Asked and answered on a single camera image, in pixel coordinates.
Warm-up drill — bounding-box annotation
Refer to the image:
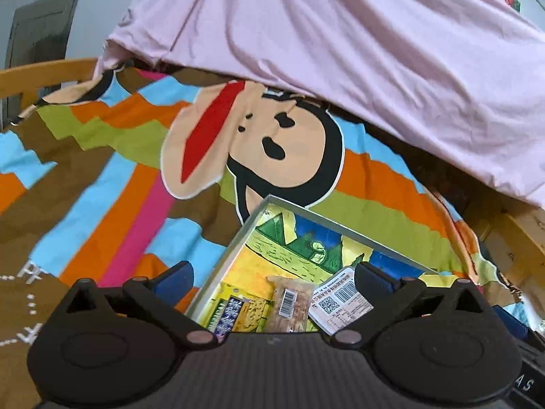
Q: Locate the white tofu snack packet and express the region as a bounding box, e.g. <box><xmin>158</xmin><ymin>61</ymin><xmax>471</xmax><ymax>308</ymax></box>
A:
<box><xmin>309</xmin><ymin>267</ymin><xmax>373</xmax><ymax>335</ymax></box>

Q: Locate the yellow green snack packet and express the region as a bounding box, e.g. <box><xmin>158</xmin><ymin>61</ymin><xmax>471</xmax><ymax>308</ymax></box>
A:
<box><xmin>204</xmin><ymin>283</ymin><xmax>271</xmax><ymax>342</ymax></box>

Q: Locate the clear nut bar packet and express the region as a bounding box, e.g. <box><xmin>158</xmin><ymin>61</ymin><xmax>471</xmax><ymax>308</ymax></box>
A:
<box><xmin>263</xmin><ymin>276</ymin><xmax>316</xmax><ymax>333</ymax></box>

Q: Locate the illustrated metal tray box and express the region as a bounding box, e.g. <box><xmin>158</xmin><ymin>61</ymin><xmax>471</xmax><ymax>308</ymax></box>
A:
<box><xmin>188</xmin><ymin>197</ymin><xmax>428</xmax><ymax>329</ymax></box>

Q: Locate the brown monkey pattern blanket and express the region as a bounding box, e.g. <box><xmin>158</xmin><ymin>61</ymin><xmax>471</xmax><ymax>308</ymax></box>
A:
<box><xmin>1</xmin><ymin>67</ymin><xmax>527</xmax><ymax>408</ymax></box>

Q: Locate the pink draped sheet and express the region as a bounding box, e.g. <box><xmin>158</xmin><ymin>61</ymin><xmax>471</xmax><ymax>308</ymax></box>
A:
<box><xmin>97</xmin><ymin>0</ymin><xmax>544</xmax><ymax>206</ymax></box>

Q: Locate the grey door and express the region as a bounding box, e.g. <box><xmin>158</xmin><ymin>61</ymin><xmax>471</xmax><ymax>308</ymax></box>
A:
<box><xmin>2</xmin><ymin>0</ymin><xmax>83</xmax><ymax>128</ymax></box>

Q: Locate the wooden bed frame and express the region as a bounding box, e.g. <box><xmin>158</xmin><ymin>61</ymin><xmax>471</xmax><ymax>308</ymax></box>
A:
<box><xmin>1</xmin><ymin>58</ymin><xmax>544</xmax><ymax>320</ymax></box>

